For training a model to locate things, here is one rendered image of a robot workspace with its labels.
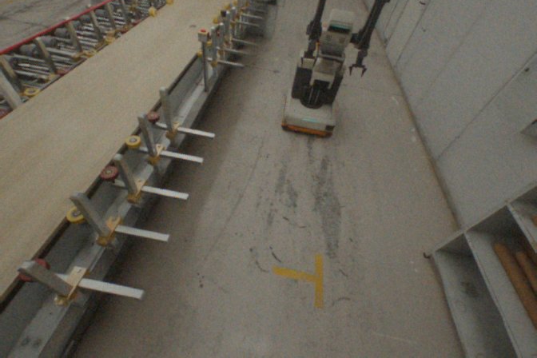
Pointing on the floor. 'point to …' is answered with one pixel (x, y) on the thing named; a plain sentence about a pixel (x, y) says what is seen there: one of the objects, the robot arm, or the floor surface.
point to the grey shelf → (490, 280)
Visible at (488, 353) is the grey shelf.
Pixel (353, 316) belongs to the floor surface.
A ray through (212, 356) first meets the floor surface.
